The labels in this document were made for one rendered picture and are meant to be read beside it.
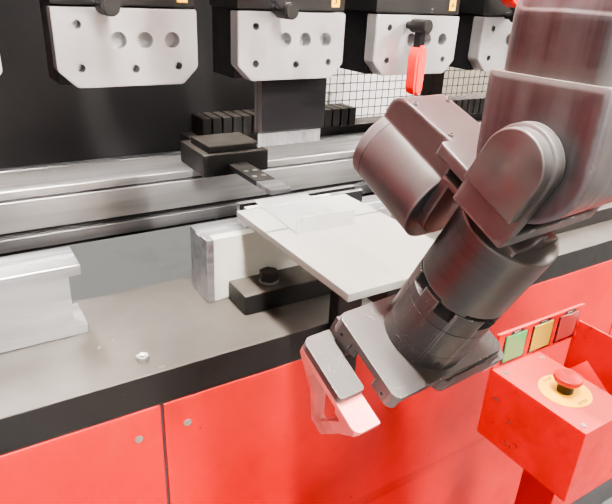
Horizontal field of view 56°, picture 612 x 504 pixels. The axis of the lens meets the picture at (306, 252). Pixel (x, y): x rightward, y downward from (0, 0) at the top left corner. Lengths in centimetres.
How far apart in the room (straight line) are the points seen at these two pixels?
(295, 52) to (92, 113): 59
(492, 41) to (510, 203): 72
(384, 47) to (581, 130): 59
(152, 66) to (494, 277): 47
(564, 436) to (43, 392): 65
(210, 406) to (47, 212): 42
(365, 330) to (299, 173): 78
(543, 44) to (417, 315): 16
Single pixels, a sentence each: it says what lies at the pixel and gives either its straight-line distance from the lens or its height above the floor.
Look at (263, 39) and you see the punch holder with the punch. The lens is 73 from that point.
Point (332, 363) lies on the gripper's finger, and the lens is 38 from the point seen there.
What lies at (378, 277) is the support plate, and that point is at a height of 100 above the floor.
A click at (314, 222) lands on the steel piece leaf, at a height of 101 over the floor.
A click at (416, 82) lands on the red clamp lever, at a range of 83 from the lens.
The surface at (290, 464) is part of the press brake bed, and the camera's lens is 90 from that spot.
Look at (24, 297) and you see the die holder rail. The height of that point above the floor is 94.
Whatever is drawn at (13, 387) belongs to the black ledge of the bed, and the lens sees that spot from 71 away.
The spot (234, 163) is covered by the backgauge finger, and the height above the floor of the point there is 101.
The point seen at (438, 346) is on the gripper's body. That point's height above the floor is 109.
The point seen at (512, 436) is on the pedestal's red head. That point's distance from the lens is 94.
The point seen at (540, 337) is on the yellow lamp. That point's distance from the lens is 97.
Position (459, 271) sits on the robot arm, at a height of 115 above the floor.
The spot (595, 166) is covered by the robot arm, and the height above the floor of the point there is 122.
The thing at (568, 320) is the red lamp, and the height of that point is 82.
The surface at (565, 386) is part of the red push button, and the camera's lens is 89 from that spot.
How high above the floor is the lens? 128
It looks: 25 degrees down
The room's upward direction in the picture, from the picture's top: 3 degrees clockwise
